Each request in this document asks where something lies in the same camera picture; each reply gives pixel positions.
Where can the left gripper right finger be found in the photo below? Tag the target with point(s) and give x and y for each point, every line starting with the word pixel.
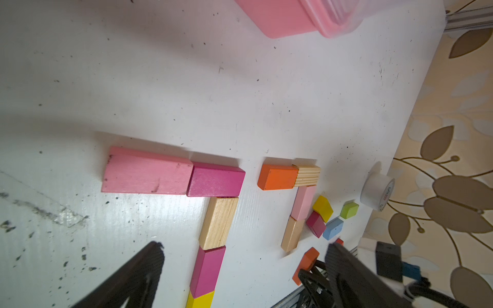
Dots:
pixel 352 284

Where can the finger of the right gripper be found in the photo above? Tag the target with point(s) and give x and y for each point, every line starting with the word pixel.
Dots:
pixel 317 291

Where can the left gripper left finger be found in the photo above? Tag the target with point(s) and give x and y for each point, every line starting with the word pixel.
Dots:
pixel 133 285

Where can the red-orange block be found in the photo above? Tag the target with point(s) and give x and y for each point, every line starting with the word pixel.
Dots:
pixel 307 262

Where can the wooden block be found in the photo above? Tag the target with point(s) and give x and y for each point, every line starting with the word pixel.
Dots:
pixel 217 222
pixel 292 234
pixel 307 175

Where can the magenta block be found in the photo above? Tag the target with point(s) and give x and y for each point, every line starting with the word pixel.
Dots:
pixel 316 224
pixel 206 271
pixel 213 180

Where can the yellow block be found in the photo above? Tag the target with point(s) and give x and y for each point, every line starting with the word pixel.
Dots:
pixel 323 207
pixel 204 301

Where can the light pink block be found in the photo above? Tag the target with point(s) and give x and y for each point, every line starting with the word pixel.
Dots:
pixel 141 172
pixel 302 203

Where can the orange block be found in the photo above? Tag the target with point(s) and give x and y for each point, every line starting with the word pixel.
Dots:
pixel 275 177

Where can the pink plastic toolbox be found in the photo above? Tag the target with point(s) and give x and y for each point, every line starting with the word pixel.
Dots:
pixel 331 18

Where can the red block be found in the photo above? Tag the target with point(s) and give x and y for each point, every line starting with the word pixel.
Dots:
pixel 339 241

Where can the blue block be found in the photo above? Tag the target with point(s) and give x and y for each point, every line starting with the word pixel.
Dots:
pixel 333 228

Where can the green block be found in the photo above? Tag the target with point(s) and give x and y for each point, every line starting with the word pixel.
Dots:
pixel 349 210

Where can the white tape roll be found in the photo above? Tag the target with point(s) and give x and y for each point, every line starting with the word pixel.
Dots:
pixel 377 189

